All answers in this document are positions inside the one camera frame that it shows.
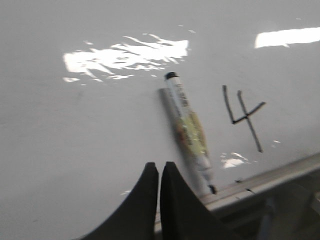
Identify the taped black whiteboard marker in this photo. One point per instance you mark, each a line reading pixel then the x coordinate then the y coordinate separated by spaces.
pixel 189 129

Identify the white whiteboard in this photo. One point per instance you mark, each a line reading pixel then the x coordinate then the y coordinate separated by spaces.
pixel 84 104

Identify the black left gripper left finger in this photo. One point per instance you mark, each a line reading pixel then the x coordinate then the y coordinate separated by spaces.
pixel 134 219

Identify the grey aluminium whiteboard tray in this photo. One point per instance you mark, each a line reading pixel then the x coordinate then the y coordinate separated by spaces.
pixel 282 204

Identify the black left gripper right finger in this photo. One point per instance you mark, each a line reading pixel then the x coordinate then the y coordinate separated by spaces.
pixel 183 215

